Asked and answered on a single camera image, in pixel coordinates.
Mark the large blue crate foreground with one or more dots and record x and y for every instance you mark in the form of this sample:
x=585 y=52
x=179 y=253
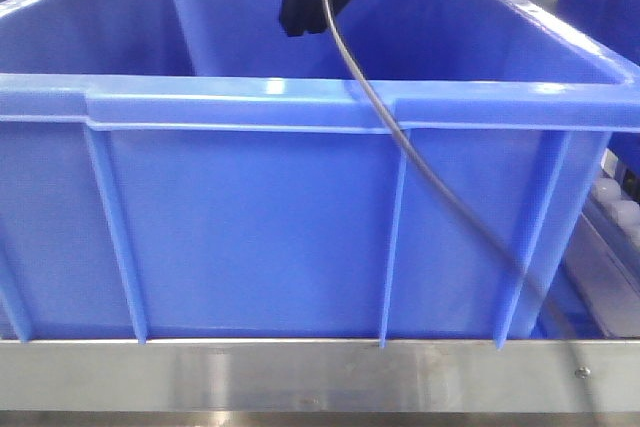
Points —
x=184 y=169

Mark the steel rack rail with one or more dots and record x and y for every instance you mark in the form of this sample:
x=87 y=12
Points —
x=437 y=376

